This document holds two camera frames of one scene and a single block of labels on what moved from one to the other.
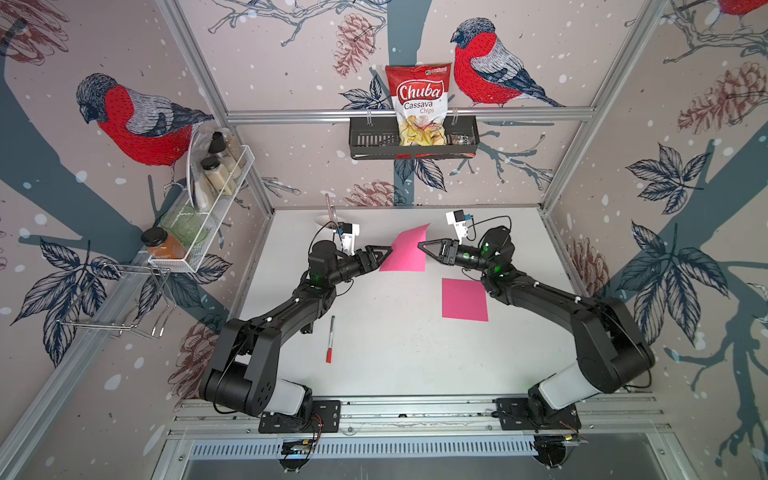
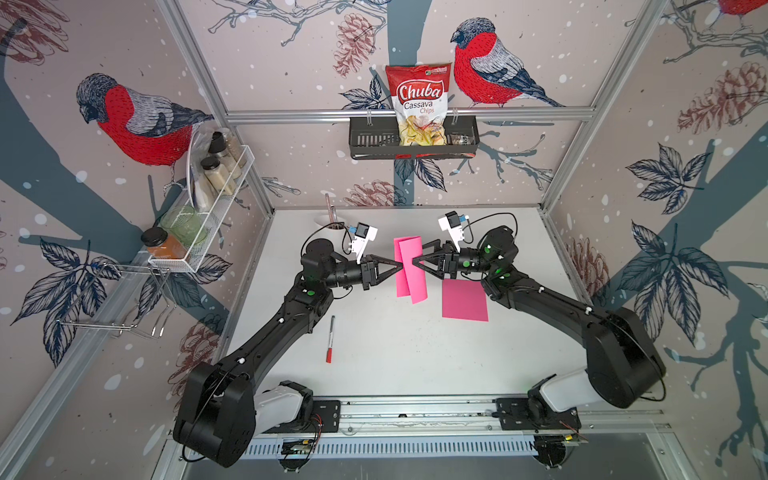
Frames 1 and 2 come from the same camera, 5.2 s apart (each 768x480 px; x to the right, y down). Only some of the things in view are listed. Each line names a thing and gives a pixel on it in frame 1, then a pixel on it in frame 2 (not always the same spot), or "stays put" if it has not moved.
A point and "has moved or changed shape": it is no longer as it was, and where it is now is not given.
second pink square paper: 464,299 stays put
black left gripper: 371,262 to 373,260
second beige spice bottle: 218,147 stays put
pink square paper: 405,254 has moved or changed shape
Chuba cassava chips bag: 419,94 stays put
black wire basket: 377,138 stays put
